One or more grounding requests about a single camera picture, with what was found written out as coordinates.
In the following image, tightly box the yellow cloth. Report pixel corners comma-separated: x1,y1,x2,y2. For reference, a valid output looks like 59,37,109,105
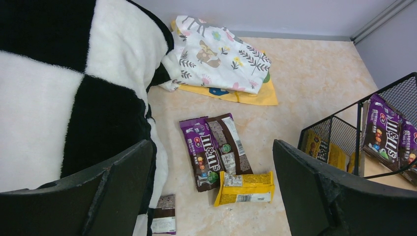
171,19,279,107

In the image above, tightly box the purple M&M bag on shelf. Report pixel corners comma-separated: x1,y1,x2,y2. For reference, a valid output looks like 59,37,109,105
363,94,402,163

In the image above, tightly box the yellow M&M bag on table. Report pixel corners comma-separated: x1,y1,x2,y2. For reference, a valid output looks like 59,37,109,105
213,171,275,207

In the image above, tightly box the floral white cloth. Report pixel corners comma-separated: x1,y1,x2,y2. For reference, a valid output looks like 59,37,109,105
162,15,271,94

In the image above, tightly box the brown M&M bag on table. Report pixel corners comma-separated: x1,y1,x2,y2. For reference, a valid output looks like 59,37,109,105
205,113,253,175

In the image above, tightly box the black wire wooden shelf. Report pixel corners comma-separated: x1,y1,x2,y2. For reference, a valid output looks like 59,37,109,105
298,72,417,190

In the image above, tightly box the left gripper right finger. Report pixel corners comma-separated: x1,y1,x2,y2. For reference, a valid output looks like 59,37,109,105
273,140,417,236

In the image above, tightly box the black white checkered pillow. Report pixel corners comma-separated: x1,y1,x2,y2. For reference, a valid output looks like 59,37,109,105
0,0,174,236

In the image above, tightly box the yellow M&M bags lower shelf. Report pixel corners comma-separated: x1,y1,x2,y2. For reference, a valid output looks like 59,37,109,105
302,130,355,174

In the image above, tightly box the purple M&M bag on table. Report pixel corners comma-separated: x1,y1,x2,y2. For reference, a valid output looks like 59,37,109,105
179,117,224,192

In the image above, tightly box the purple m&m bag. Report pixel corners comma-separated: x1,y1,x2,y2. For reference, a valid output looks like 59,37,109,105
179,117,224,192
398,119,417,186
363,94,402,163

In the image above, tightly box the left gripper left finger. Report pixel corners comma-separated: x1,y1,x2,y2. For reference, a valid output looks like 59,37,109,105
0,140,152,236

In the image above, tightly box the brown candy bag by pillow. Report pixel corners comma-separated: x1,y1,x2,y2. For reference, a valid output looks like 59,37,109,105
151,194,177,235

